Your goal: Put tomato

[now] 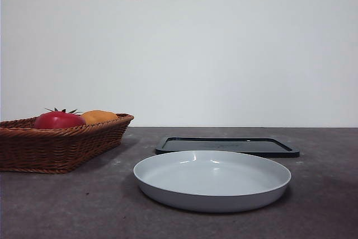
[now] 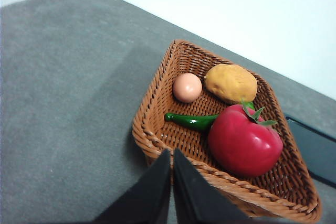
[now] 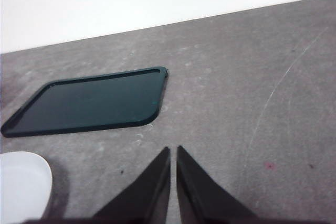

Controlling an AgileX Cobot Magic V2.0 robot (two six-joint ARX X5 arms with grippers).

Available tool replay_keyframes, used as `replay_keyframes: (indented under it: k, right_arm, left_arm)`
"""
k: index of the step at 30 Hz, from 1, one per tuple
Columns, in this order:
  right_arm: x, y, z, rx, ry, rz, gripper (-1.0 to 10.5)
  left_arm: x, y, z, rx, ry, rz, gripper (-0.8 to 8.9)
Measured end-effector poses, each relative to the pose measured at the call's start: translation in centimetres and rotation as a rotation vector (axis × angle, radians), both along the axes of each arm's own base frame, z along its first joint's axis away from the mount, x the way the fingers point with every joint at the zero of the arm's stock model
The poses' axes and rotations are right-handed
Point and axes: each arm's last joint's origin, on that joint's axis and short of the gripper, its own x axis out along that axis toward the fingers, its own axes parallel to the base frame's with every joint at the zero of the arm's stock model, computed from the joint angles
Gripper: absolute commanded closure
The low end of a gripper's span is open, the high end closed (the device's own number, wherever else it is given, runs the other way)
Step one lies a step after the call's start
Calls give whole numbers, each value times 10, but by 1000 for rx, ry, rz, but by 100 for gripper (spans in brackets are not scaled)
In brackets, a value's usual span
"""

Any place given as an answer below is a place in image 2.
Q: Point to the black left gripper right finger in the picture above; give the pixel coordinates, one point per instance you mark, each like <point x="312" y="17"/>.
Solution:
<point x="199" y="197"/>

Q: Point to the dark green rectangular tray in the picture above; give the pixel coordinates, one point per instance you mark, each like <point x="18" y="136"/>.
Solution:
<point x="315" y="150"/>

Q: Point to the pale brown egg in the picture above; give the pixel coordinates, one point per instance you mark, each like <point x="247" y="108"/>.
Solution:
<point x="187" y="87"/>

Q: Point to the red tomato with green stem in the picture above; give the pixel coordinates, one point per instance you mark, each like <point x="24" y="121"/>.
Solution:
<point x="241" y="145"/>

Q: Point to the brown wicker basket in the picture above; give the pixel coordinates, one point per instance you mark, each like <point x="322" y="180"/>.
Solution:
<point x="189" y="145"/>

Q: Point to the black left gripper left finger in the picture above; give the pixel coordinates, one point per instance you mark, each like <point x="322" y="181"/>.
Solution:
<point x="147" y="195"/>

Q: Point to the green chili pepper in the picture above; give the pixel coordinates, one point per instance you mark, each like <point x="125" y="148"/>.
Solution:
<point x="194" y="123"/>

